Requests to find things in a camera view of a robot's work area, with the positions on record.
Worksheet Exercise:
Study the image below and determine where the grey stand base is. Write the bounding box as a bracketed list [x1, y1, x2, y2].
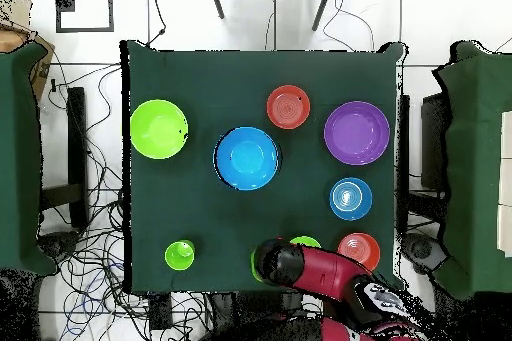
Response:
[401, 231, 449, 275]
[37, 230, 81, 263]

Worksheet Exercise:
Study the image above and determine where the brown cardboard box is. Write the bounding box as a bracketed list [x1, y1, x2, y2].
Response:
[0, 27, 56, 99]

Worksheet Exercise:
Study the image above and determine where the large blue bowl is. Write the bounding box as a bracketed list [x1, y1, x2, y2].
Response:
[213, 126, 280, 192]

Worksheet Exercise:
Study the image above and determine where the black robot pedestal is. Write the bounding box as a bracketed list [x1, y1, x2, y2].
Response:
[207, 291, 307, 332]

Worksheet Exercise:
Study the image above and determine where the dark green tablecloth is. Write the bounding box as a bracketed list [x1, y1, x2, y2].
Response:
[120, 39, 406, 294]

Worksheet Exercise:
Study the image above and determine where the large green bowl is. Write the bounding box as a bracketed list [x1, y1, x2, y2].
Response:
[129, 99, 189, 161]

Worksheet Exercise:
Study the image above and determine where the green stepped cup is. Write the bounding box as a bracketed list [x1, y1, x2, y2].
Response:
[164, 239, 196, 272]

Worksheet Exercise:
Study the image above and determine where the orange bowl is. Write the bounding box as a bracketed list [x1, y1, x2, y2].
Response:
[336, 232, 382, 272]
[266, 84, 312, 131]

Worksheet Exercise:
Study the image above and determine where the black tripod leg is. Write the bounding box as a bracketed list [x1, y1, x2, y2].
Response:
[207, 0, 226, 21]
[311, 0, 337, 33]

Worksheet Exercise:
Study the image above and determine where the small light green bowl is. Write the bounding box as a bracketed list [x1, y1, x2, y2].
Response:
[288, 235, 322, 249]

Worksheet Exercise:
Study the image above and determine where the purple bowl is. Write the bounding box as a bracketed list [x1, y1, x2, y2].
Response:
[323, 100, 391, 167]

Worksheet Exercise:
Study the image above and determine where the black box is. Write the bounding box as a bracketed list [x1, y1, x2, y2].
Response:
[419, 92, 451, 192]

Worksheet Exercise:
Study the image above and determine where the small blue bowl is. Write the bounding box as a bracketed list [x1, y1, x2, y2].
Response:
[328, 177, 374, 222]

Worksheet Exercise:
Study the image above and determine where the green cloth side table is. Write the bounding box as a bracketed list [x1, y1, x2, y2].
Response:
[0, 42, 58, 277]
[431, 40, 512, 302]

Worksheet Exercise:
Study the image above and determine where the black floor stand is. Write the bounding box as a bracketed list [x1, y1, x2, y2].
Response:
[39, 86, 90, 230]

